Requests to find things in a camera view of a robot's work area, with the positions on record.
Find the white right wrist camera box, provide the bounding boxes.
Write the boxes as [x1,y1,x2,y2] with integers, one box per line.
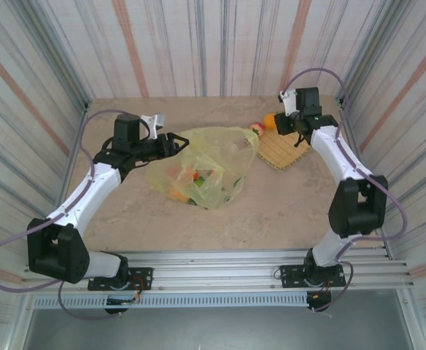
[278,89,298,114]

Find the aluminium rail beam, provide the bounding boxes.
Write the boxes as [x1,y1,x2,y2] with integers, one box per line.
[18,249,417,295]

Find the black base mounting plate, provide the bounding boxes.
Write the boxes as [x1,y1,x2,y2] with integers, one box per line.
[279,264,346,289]
[88,267,154,292]

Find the yellow translucent plastic bag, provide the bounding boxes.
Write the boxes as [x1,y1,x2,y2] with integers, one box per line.
[145,126,260,211]

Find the woven bamboo tray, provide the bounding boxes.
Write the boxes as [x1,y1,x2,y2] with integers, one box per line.
[255,129,311,172]

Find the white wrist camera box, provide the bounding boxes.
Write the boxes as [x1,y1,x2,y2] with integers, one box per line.
[278,89,298,114]
[139,113,166,140]

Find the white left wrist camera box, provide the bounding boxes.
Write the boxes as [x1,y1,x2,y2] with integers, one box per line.
[139,113,166,140]

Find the grey slotted cable duct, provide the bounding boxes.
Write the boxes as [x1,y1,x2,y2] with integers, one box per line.
[32,293,309,309]

